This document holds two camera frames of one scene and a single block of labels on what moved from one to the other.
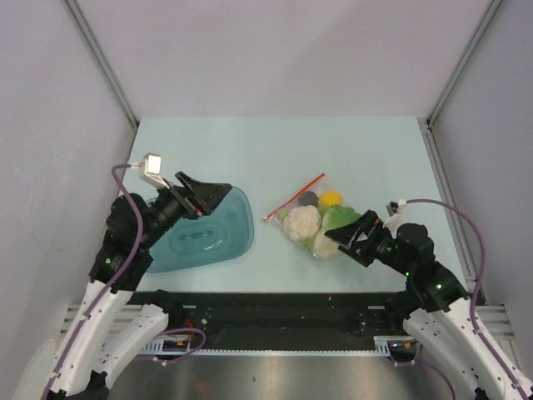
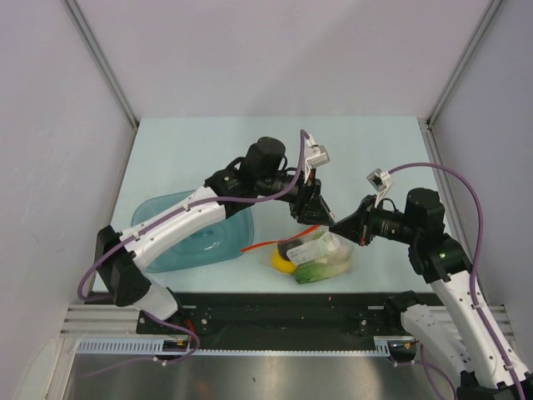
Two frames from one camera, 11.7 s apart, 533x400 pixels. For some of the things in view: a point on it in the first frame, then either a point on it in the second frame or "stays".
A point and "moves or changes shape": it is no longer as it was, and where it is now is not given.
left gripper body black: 186,205 → 301,203
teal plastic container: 226,232 stays
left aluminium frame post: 102,61 stays
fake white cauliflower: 302,222 → 339,257
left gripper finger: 187,181 → 323,214
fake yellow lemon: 330,198 → 280,264
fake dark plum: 308,197 moves or changes shape
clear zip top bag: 312,212 moves or changes shape
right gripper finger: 344,236 stays
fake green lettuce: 336,217 moves or changes shape
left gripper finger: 211,196 → 313,217
